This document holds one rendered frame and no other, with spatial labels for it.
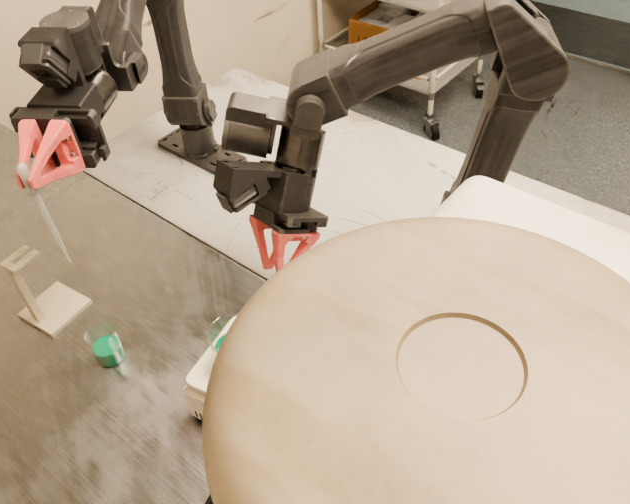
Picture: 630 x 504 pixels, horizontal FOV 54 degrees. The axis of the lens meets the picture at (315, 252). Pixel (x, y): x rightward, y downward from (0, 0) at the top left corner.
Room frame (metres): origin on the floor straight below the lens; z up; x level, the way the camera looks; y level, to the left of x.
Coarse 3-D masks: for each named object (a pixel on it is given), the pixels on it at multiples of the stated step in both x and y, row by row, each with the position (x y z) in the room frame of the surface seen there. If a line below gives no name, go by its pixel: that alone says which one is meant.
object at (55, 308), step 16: (16, 256) 0.64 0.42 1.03; (32, 256) 0.63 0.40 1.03; (16, 272) 0.62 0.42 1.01; (16, 288) 0.62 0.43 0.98; (48, 288) 0.68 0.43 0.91; (64, 288) 0.68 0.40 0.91; (32, 304) 0.62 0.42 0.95; (48, 304) 0.65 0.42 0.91; (64, 304) 0.65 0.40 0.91; (80, 304) 0.64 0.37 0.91; (32, 320) 0.62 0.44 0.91; (48, 320) 0.62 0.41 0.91; (64, 320) 0.61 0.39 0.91
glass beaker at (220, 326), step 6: (222, 318) 0.47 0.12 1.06; (228, 318) 0.47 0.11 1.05; (234, 318) 0.47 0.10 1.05; (216, 324) 0.46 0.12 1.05; (222, 324) 0.47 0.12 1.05; (228, 324) 0.47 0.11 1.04; (210, 330) 0.45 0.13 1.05; (216, 330) 0.46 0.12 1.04; (222, 330) 0.47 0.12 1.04; (204, 336) 0.44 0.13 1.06; (210, 336) 0.45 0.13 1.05; (216, 336) 0.46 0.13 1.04; (210, 342) 0.44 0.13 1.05; (216, 348) 0.43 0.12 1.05; (216, 354) 0.43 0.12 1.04
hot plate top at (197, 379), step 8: (208, 352) 0.47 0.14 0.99; (200, 360) 0.46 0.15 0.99; (208, 360) 0.46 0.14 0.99; (192, 368) 0.45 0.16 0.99; (200, 368) 0.45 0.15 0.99; (208, 368) 0.45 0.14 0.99; (192, 376) 0.44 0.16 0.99; (200, 376) 0.44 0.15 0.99; (208, 376) 0.44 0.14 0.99; (192, 384) 0.43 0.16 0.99; (200, 384) 0.43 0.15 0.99; (200, 392) 0.42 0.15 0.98
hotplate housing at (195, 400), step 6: (186, 384) 0.44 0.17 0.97; (186, 390) 0.43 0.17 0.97; (192, 390) 0.43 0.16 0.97; (186, 396) 0.43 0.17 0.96; (192, 396) 0.42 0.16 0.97; (198, 396) 0.42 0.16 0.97; (204, 396) 0.42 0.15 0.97; (192, 402) 0.42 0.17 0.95; (198, 402) 0.42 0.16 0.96; (192, 408) 0.43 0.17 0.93; (198, 408) 0.42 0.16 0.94; (192, 414) 0.43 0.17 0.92; (198, 414) 0.42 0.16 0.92
